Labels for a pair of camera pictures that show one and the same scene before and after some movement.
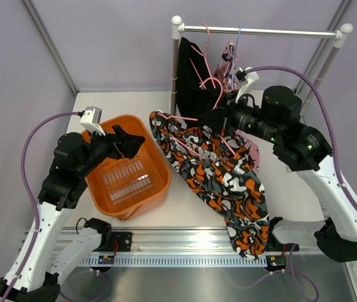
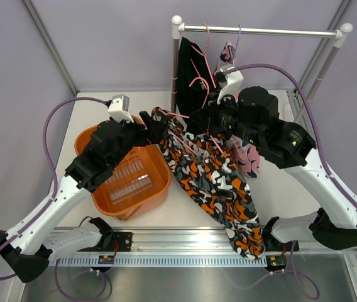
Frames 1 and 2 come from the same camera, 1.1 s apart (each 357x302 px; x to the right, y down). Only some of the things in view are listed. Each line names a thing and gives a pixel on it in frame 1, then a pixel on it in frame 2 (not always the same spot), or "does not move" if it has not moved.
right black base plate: (276, 245) does not move
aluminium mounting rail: (159, 242) does not move
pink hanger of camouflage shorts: (193, 119) to (207, 84)
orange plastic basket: (129, 188) does not move
